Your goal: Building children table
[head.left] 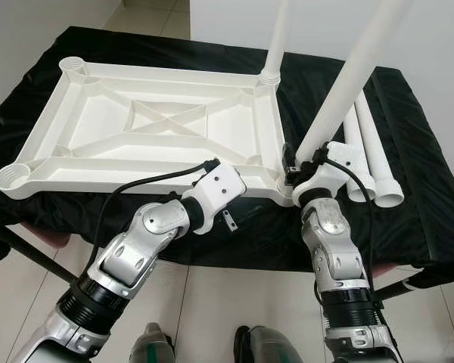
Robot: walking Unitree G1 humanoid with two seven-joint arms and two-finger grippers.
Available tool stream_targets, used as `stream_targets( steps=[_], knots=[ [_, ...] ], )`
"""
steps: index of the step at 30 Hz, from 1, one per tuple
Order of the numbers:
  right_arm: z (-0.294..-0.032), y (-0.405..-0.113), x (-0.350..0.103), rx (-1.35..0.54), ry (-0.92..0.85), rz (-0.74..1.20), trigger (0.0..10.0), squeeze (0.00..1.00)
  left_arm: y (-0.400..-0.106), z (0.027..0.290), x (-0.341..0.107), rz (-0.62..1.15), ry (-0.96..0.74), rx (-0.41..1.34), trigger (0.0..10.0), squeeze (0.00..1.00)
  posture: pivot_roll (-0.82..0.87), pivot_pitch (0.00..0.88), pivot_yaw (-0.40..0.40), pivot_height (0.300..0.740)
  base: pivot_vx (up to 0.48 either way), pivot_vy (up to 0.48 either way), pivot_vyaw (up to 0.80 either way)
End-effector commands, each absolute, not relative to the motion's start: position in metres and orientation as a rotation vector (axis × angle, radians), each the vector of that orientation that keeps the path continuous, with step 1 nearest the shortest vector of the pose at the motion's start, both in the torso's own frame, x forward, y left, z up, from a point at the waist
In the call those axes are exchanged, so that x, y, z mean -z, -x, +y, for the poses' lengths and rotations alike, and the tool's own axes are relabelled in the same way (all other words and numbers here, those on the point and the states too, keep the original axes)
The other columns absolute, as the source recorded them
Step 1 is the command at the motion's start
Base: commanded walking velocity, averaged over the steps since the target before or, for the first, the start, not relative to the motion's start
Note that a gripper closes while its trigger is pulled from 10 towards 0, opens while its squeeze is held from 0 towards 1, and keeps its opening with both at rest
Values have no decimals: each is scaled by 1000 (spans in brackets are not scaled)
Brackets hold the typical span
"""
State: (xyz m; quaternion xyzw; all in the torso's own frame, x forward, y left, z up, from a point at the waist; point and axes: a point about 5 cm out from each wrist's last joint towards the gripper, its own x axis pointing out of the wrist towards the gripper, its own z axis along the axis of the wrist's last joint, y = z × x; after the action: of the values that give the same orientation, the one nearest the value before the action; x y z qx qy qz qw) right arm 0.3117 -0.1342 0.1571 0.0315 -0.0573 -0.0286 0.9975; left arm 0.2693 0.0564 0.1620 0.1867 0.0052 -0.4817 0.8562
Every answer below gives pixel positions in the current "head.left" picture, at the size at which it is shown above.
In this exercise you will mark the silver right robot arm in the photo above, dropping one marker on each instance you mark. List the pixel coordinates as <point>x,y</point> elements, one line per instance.
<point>333,249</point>

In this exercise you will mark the black metal table leg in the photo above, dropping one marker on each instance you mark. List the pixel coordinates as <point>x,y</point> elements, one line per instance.
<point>38,257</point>

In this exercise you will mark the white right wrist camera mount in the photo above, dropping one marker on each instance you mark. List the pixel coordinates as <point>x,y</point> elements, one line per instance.
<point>329,170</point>

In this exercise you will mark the grey left robot foot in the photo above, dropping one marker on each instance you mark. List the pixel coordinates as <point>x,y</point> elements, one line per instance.
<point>151,344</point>

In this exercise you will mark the white plastic table leg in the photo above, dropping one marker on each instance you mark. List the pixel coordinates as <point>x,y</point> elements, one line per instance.
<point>348,76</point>
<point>353,132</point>
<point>374,144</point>
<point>276,38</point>

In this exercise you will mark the grey metal table leg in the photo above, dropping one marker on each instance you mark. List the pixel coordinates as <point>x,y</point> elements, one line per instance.
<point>393,290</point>

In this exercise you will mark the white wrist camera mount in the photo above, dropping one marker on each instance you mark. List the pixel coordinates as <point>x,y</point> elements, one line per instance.
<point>219,185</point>
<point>329,170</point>

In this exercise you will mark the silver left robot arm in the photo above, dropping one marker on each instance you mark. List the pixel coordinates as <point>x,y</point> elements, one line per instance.
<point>136,249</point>

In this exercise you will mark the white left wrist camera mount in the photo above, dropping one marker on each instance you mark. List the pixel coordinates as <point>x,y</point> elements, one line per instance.
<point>219,185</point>

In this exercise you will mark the black table cloth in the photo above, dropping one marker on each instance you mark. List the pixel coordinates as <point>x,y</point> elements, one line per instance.
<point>408,151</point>

